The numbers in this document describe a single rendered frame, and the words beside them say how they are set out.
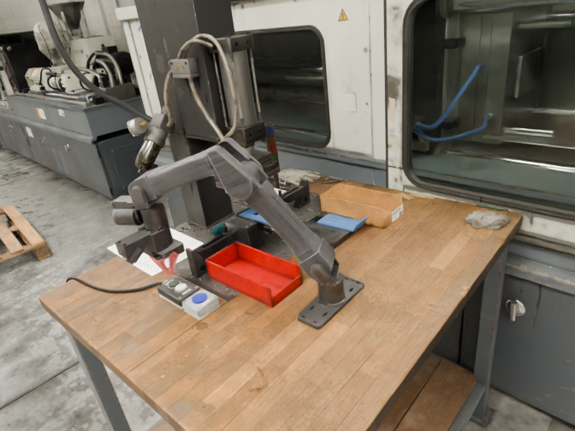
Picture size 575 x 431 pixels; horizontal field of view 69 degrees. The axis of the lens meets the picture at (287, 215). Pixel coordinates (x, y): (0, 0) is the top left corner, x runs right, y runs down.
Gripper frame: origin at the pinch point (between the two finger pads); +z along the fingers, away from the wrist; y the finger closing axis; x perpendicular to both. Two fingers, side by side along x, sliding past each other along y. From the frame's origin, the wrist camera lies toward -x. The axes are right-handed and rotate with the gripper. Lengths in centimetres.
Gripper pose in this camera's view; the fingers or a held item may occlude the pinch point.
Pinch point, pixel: (169, 272)
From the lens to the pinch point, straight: 117.2
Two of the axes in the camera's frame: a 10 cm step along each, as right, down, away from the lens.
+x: 6.5, -4.0, 6.4
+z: 1.0, 8.9, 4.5
